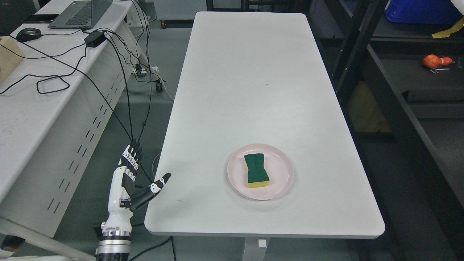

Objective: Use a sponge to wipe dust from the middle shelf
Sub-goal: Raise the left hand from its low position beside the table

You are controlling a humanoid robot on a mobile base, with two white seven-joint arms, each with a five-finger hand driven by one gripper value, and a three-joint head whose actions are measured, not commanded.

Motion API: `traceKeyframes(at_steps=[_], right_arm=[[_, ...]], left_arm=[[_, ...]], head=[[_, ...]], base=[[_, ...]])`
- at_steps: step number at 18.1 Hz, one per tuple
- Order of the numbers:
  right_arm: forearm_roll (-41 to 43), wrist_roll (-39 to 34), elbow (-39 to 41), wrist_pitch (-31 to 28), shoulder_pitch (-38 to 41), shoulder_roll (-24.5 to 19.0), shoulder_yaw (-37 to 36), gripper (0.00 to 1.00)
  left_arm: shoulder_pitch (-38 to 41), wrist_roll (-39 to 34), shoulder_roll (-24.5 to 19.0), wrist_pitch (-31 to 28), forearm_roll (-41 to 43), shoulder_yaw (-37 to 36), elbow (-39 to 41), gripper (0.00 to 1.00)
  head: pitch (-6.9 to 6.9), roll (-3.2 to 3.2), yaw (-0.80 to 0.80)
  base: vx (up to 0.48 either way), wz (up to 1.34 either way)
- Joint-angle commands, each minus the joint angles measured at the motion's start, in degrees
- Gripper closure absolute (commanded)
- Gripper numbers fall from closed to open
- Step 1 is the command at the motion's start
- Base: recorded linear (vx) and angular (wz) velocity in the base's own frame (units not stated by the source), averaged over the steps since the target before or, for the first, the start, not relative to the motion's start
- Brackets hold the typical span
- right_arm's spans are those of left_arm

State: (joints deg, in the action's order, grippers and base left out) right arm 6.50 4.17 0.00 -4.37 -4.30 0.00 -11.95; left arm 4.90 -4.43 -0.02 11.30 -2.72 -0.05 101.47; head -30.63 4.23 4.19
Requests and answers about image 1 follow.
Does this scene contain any pink round plate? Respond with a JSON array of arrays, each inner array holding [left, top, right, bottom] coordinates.
[[227, 144, 294, 200]]

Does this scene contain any white side desk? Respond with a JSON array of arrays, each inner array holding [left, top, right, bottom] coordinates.
[[0, 0, 153, 261]]

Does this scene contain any black smartphone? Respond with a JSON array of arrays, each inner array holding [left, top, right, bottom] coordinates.
[[23, 14, 59, 24]]

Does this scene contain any black power adapter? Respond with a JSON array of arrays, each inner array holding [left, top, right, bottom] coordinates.
[[84, 31, 107, 48]]

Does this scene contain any yellow tape piece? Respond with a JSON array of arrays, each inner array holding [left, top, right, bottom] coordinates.
[[431, 17, 464, 38]]

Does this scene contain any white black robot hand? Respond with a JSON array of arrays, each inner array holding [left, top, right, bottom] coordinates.
[[101, 139, 171, 236]]

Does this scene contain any white power strip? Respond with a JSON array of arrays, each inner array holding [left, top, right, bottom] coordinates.
[[132, 64, 159, 78]]

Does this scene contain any dark metal shelf rack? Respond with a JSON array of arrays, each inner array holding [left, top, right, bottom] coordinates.
[[308, 0, 463, 261]]

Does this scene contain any black computer mouse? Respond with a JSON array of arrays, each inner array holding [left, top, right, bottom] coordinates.
[[16, 28, 42, 42]]

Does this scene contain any black cable loop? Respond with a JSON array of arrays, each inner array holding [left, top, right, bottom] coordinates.
[[0, 34, 109, 95]]

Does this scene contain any orange plastic toy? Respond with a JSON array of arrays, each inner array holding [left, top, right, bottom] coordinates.
[[422, 54, 453, 69]]

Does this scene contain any cardboard box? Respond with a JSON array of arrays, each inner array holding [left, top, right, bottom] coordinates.
[[0, 36, 24, 83]]

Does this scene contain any green yellow sponge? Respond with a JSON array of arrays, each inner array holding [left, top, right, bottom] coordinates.
[[244, 153, 270, 188]]

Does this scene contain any grey laptop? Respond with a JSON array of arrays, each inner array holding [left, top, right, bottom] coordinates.
[[48, 0, 113, 29]]

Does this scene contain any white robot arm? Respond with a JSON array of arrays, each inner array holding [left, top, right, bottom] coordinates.
[[92, 222, 132, 261]]

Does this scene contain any blue plastic bin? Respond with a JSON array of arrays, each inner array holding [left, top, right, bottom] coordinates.
[[384, 0, 463, 25]]

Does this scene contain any white rectangular table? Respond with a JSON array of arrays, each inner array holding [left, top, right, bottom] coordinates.
[[145, 11, 385, 261]]

